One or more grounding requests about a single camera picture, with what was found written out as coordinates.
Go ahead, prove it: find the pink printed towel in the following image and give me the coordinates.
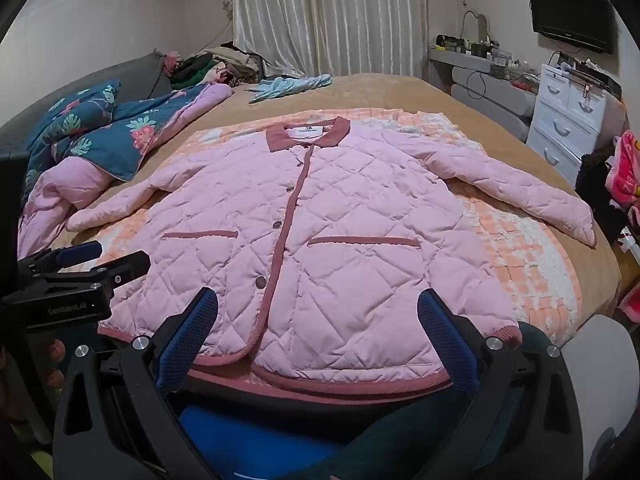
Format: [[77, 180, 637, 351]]
[[605, 130, 640, 231]]

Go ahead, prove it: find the white drawer cabinet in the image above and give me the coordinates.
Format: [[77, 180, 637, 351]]
[[527, 50, 628, 188]]

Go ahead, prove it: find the blue floral quilt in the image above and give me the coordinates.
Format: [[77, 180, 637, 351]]
[[17, 80, 233, 261]]

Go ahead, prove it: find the dark cloth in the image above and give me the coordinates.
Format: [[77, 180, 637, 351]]
[[575, 142, 631, 251]]

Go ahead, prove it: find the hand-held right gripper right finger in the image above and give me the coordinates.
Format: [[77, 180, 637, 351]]
[[417, 288, 586, 480]]

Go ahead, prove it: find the grey wall desk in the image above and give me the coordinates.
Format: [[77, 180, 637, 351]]
[[428, 45, 538, 143]]

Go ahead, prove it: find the pink quilted jacket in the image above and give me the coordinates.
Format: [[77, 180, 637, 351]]
[[67, 116, 598, 403]]

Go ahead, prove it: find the white striped curtain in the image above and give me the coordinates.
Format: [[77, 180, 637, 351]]
[[231, 0, 431, 78]]

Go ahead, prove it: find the pale grey rounded object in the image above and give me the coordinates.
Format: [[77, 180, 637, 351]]
[[562, 314, 640, 441]]

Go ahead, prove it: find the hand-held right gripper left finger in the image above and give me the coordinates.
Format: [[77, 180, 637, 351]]
[[52, 286, 221, 480]]

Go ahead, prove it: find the blue stool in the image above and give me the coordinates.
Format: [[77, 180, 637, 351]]
[[177, 402, 346, 480]]

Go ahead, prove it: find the bed with brown sheet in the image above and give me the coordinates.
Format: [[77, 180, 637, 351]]
[[20, 72, 622, 321]]

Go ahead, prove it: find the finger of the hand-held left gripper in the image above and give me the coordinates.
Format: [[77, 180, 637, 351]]
[[19, 241, 103, 276], [97, 251, 152, 292]]

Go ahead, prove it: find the orange checked blanket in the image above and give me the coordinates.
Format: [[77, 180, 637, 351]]
[[95, 107, 583, 348]]

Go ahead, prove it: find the person's left hand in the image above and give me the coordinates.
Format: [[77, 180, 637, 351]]
[[46, 338, 67, 381]]

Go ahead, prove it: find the light blue cloth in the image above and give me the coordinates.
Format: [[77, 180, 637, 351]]
[[247, 74, 333, 105]]

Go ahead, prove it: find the black television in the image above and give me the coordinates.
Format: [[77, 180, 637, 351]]
[[527, 0, 617, 55]]

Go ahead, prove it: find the pile of clothes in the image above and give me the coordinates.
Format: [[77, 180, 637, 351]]
[[162, 42, 266, 88]]

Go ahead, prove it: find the clutter of small desk items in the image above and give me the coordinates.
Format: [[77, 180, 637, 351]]
[[435, 10, 541, 91]]

